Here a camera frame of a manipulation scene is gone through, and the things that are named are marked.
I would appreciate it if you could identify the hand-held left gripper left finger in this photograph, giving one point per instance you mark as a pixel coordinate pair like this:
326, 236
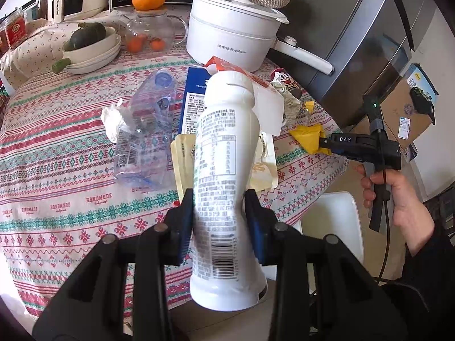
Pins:
186, 228

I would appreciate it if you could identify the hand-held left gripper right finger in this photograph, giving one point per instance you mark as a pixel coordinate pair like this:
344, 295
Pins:
254, 228

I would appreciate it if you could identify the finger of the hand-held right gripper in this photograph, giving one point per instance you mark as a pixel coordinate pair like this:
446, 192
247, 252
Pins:
341, 144

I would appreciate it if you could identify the yellow plastic wrapper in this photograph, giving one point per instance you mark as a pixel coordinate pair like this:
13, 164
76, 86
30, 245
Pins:
309, 136

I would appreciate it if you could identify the red cartoon drink can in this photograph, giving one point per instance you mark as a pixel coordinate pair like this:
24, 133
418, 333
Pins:
284, 81

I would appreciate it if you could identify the white plastic drink bottle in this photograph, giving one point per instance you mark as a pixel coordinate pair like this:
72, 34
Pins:
220, 149

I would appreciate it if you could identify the person's right forearm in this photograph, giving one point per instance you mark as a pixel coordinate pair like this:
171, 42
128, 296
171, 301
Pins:
430, 284

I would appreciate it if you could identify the person's right hand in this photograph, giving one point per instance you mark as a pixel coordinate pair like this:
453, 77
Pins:
408, 206

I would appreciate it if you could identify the brown cardboard box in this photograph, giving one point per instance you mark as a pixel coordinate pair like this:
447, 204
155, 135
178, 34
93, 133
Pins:
394, 113

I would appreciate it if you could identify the small yellow wrapper piece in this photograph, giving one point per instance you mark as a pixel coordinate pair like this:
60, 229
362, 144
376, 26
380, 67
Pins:
308, 107

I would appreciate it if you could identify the crumpled foil wrapper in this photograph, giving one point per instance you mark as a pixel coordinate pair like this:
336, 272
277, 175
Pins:
291, 108

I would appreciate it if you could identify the cream drink pouch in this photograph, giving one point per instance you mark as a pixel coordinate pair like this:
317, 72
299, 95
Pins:
265, 167
183, 163

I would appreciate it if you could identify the white plastic stool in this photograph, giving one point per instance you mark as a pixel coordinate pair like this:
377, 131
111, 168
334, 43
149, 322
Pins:
334, 223

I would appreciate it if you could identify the blue and white box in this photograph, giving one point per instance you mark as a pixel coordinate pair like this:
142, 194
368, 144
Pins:
421, 78

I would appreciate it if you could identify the crushed clear plastic bottle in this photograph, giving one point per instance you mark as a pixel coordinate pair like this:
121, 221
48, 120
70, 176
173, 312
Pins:
149, 138

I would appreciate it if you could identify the blue cardboard box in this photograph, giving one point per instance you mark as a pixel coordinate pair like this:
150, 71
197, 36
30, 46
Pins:
195, 99

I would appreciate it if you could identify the patterned tablecloth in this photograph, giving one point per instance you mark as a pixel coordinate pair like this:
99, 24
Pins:
64, 184

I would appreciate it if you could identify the crumpled white tissue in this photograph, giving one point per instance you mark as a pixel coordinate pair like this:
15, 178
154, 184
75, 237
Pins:
112, 119

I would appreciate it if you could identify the white electric cooking pot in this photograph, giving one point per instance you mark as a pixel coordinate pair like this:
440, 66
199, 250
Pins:
227, 42

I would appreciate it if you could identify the small orange fruit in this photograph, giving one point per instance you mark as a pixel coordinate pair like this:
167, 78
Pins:
135, 43
157, 44

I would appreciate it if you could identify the cream ceramic bowl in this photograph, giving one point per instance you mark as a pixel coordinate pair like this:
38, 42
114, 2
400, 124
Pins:
96, 49

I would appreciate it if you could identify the glass teapot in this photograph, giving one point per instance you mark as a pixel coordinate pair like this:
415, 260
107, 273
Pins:
149, 28

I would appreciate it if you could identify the green vegetable piece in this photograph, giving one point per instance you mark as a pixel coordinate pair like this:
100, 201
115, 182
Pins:
60, 65

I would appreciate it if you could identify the dark green squash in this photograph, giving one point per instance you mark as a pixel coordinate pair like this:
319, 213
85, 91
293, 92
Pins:
87, 35

